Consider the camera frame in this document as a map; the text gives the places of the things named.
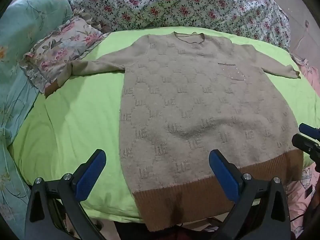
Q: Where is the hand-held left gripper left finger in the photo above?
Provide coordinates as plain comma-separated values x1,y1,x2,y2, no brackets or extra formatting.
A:
25,149,107,240

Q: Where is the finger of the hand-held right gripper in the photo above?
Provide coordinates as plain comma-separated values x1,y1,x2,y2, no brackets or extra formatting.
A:
299,123,320,140
292,134,320,159

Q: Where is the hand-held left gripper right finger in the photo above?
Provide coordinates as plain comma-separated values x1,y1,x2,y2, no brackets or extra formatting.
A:
209,149,292,240

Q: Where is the beige knit sweater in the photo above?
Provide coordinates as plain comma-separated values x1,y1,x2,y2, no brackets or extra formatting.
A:
45,31,304,232

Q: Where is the pink printed cloth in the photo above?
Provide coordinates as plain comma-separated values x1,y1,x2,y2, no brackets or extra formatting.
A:
285,42,320,238

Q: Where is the light green bed sheet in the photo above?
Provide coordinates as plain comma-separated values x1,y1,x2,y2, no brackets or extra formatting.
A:
12,26,320,220

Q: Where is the ruffled floral pillow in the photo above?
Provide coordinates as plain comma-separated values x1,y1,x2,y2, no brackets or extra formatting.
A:
19,15,110,94

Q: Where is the teal floral quilt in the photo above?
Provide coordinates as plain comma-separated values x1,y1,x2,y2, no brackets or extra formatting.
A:
0,0,83,233

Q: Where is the white red-flowered quilt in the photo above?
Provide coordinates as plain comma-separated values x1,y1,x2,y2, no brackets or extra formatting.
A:
69,0,292,53

